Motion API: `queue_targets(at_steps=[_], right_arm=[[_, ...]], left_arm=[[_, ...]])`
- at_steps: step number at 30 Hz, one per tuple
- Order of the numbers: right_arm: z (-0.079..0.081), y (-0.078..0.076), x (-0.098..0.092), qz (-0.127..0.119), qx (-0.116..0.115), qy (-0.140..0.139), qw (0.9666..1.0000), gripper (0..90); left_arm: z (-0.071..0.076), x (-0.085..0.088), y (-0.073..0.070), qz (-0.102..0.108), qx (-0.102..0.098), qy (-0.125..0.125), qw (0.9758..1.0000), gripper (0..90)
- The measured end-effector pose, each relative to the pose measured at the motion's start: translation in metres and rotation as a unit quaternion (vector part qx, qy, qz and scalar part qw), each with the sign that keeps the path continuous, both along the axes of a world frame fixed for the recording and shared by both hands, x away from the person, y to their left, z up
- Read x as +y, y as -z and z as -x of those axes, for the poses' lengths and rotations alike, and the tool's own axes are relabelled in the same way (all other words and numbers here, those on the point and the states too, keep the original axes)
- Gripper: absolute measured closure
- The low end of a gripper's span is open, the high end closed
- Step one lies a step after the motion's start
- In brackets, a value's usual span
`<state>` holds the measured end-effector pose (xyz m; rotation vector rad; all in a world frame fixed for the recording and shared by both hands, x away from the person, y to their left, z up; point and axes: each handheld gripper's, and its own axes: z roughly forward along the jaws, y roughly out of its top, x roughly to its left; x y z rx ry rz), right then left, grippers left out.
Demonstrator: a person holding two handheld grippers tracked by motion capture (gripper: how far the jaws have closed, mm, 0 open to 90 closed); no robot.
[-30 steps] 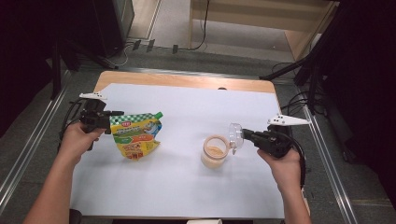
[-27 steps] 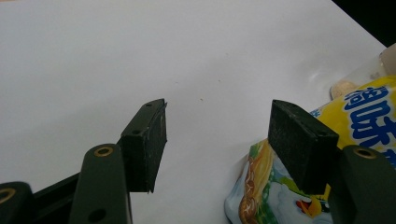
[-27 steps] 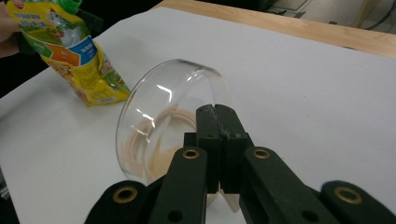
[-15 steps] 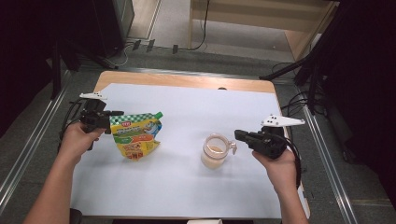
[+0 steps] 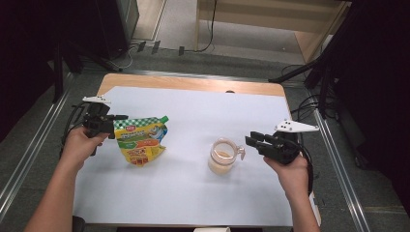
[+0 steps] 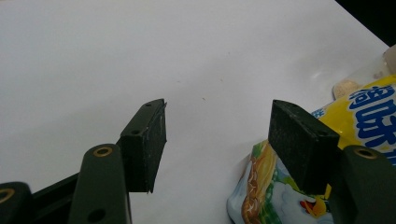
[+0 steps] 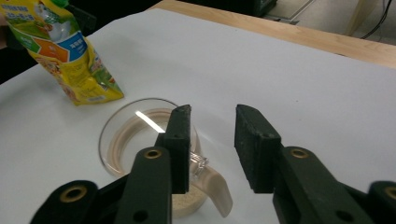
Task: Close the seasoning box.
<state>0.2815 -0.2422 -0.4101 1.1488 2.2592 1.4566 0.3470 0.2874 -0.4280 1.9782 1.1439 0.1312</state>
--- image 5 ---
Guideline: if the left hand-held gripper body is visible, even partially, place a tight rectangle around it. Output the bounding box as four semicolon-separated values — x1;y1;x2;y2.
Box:
81;95;116;157

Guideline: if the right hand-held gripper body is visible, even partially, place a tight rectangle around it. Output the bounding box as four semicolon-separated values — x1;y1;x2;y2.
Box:
261;119;320;165

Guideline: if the yellow spouted food pouch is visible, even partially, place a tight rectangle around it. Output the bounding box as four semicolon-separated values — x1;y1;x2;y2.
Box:
113;115;170;168

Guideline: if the clear jar with beige lid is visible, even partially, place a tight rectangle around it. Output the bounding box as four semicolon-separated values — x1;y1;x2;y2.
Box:
207;137;247;176

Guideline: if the person's right hand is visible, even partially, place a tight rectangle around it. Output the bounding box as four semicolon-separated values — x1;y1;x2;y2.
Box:
263;154;309;198

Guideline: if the person's left hand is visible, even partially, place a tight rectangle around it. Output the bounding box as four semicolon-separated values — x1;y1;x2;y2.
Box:
60;126;110;172

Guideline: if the black metal stand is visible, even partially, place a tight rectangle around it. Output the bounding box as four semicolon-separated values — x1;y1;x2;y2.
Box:
52;38;124;104
269;0;356;119

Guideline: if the black cabinet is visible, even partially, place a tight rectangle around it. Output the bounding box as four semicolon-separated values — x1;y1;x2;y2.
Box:
96;0;140;61

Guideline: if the person's dark clothing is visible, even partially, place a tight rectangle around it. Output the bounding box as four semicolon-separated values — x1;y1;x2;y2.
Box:
72;216;86;232

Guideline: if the black curtain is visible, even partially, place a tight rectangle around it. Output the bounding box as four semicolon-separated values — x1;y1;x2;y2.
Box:
0;0;98;143
335;0;410;207

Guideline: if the light wooden shelf unit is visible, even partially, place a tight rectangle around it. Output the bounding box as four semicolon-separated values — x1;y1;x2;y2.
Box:
192;0;352;64

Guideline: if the left hand-held gripper cable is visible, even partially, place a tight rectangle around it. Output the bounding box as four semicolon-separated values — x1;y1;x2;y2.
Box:
60;101;90;153

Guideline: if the black floor cable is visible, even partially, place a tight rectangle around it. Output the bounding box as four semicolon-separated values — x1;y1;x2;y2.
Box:
289;94;327;130
280;63;308;78

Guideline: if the white floor cable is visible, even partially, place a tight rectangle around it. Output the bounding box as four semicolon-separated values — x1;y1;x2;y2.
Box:
107;44;139;71

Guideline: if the metal floor rail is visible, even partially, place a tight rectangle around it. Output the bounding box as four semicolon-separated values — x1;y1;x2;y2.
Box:
80;66;310;89
310;105;371;232
0;72;75;223

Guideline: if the black hanging cable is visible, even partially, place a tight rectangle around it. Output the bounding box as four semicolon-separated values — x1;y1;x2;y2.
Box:
192;0;218;53

